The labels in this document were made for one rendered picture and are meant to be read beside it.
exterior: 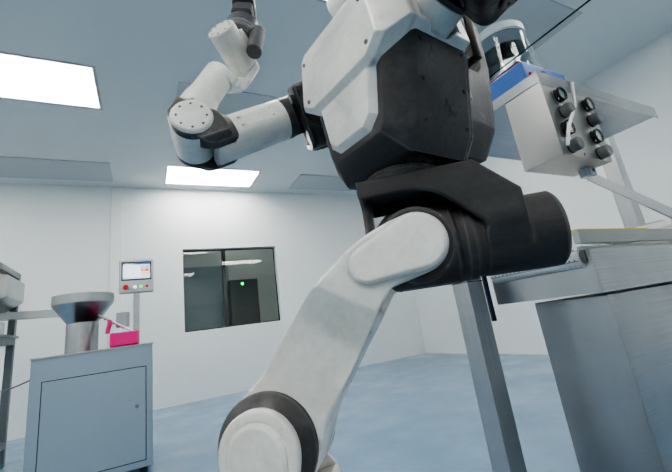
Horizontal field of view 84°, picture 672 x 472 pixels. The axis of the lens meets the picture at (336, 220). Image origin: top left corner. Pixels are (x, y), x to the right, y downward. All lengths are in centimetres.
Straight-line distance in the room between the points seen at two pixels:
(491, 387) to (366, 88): 84
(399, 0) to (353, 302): 43
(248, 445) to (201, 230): 529
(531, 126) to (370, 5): 60
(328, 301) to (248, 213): 547
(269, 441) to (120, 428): 230
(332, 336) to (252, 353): 513
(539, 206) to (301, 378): 41
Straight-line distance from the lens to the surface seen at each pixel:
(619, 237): 118
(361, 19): 63
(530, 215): 58
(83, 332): 305
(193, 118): 76
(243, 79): 94
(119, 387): 279
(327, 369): 57
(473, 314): 112
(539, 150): 107
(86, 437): 283
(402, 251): 52
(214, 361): 558
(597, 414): 124
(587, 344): 119
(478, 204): 56
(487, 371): 114
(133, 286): 320
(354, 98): 60
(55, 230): 582
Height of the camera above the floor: 72
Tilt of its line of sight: 15 degrees up
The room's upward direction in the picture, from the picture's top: 8 degrees counter-clockwise
